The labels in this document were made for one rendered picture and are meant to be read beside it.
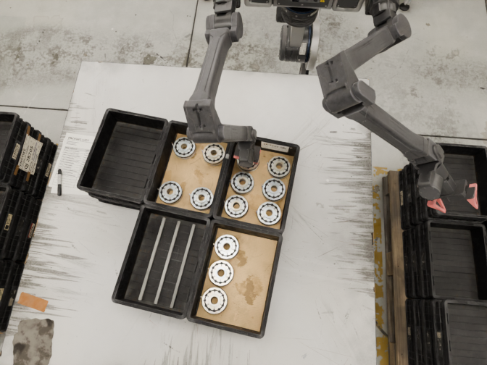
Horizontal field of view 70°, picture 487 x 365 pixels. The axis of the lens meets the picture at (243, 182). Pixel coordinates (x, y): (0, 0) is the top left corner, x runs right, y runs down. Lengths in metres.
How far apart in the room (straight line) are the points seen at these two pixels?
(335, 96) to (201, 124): 0.35
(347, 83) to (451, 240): 1.53
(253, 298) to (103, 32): 2.56
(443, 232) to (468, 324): 0.48
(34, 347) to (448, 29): 3.47
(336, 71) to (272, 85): 1.08
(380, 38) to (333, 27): 2.07
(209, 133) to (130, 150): 0.83
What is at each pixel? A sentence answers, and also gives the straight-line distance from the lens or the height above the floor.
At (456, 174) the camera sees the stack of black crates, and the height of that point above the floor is 0.49.
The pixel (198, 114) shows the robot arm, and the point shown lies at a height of 1.52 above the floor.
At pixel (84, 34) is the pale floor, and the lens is 3.40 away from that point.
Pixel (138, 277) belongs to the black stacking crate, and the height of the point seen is 0.83.
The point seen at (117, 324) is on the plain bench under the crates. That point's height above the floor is 0.70.
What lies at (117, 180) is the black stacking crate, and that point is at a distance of 1.69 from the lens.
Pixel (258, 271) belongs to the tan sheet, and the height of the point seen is 0.83.
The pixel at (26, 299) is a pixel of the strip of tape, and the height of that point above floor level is 0.70.
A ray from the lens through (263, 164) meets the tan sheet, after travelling 1.60.
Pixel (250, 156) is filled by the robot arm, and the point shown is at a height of 1.07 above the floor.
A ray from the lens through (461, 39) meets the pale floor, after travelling 3.47.
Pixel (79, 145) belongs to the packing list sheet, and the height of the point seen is 0.70.
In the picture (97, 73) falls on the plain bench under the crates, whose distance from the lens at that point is 2.18.
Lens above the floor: 2.32
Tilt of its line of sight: 72 degrees down
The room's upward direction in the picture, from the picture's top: 4 degrees counter-clockwise
